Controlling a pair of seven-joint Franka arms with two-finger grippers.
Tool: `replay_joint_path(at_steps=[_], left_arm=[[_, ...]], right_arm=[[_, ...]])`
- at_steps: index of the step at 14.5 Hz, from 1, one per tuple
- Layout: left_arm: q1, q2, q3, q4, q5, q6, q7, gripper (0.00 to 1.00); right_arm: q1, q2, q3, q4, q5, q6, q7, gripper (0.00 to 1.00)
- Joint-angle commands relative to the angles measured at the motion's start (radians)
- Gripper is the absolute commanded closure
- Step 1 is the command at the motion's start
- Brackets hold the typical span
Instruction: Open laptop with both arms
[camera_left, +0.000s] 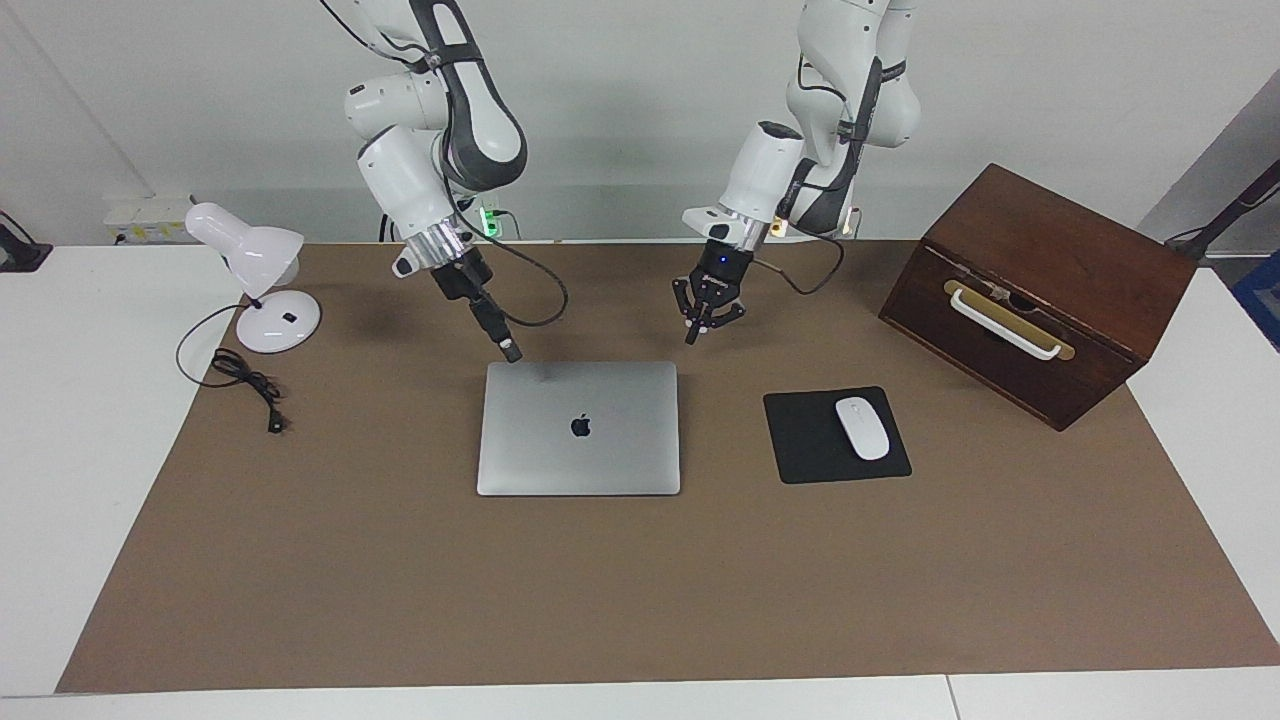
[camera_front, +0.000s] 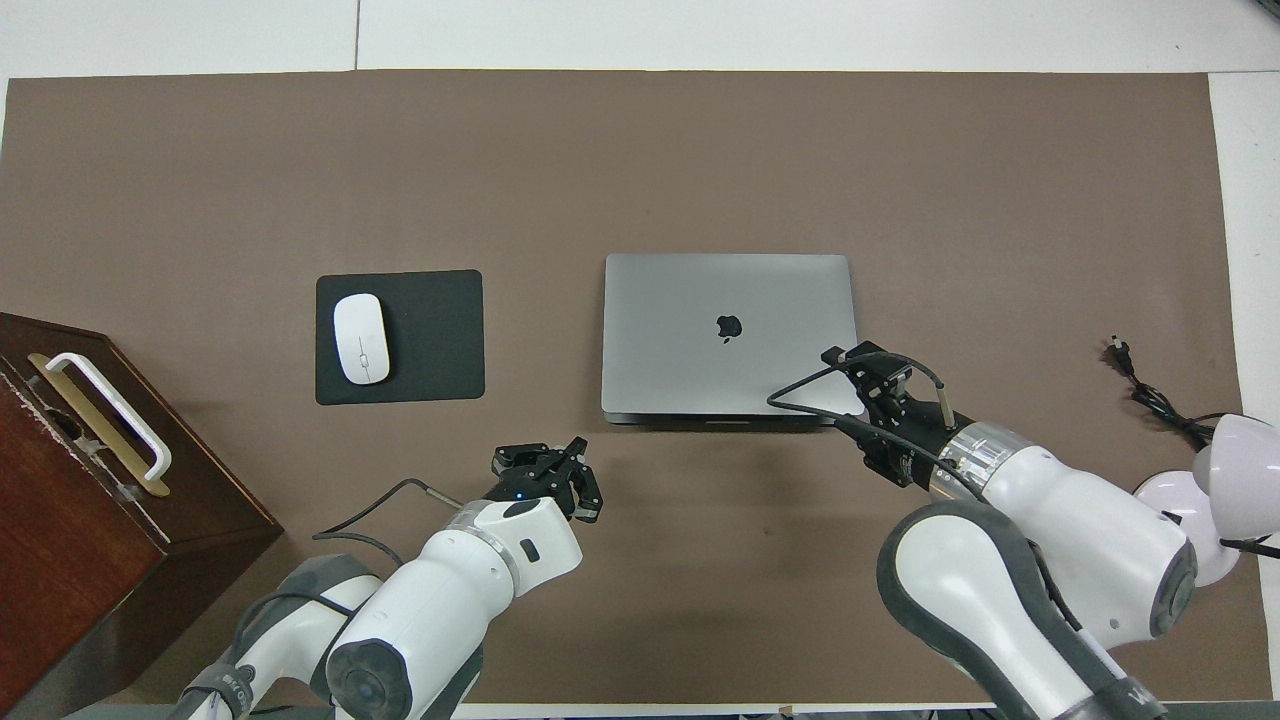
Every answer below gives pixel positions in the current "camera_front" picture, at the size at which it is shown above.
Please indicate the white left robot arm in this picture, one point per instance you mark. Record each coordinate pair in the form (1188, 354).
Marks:
(460, 590)

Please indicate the black mouse pad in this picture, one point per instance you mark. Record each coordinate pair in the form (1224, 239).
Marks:
(435, 340)

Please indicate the dark brown wooden box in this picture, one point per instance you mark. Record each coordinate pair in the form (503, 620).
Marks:
(80, 560)

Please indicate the white desk lamp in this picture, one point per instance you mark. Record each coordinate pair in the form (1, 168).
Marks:
(1240, 460)

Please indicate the white computer mouse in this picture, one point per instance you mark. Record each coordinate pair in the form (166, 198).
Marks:
(360, 335)

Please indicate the brown table mat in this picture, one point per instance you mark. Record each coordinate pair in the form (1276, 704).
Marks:
(700, 150)

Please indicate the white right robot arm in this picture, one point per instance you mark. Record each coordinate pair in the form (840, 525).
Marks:
(1080, 540)

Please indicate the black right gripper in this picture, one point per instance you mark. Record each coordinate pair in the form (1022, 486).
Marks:
(905, 440)

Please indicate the silver laptop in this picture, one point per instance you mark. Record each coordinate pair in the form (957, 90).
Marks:
(700, 300)

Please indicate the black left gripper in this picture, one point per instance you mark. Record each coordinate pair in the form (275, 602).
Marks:
(530, 485)

